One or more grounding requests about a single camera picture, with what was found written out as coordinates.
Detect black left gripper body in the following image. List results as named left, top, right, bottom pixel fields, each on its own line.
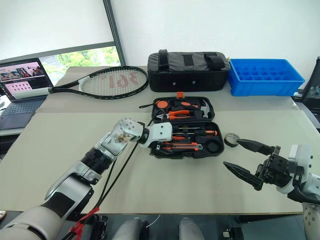
left=149, top=141, right=163, bottom=156

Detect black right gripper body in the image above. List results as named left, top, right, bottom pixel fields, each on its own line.
left=253, top=145, right=292, bottom=187

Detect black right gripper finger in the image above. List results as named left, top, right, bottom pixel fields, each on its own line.
left=223, top=161, right=265, bottom=192
left=236, top=138, right=276, bottom=155

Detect orange black utility knife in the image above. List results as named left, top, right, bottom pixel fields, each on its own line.
left=159, top=141, right=203, bottom=152

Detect black plastic tool case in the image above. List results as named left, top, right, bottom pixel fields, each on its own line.
left=149, top=91, right=225, bottom=160

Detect long orange black screwdriver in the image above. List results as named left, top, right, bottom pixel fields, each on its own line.
left=174, top=126, right=218, bottom=138

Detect blue plastic divided crate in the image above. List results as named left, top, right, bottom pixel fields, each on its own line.
left=228, top=58, right=306, bottom=97

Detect steel claw hammer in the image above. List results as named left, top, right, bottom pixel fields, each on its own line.
left=197, top=98, right=214, bottom=118

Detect grey rounded shape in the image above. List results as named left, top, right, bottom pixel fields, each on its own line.
left=178, top=216, right=205, bottom=240
left=113, top=217, right=148, bottom=240

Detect black fabric bag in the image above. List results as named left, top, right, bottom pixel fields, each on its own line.
left=146, top=49, right=231, bottom=93

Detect black mesh office chair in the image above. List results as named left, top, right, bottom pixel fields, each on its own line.
left=292, top=56, right=320, bottom=131

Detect black white tennis racket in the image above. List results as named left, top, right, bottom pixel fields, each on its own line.
left=13, top=65, right=148, bottom=101

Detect red tape wrap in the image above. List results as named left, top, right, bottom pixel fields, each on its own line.
left=69, top=221, right=86, bottom=236

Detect grey laptop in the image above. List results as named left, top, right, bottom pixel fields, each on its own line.
left=0, top=57, right=55, bottom=131

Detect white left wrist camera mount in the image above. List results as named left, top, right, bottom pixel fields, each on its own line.
left=139, top=121, right=174, bottom=150

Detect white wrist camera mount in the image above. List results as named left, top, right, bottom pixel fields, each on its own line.
left=277, top=144, right=313, bottom=195
left=139, top=121, right=174, bottom=150

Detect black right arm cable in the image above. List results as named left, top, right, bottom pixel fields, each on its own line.
left=291, top=166, right=305, bottom=191

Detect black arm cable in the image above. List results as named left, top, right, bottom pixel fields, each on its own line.
left=61, top=112, right=165, bottom=240
left=291, top=166, right=305, bottom=191

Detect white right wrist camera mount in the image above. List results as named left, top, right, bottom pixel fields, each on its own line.
left=277, top=144, right=313, bottom=195

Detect orange handled pliers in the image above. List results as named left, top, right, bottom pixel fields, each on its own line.
left=156, top=109, right=198, bottom=121

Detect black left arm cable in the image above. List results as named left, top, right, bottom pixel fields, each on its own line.
left=61, top=112, right=165, bottom=240

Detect thin white wire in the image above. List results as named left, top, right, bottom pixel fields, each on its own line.
left=146, top=213, right=161, bottom=230

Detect dark window frame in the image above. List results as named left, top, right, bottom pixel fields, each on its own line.
left=0, top=0, right=126, bottom=68

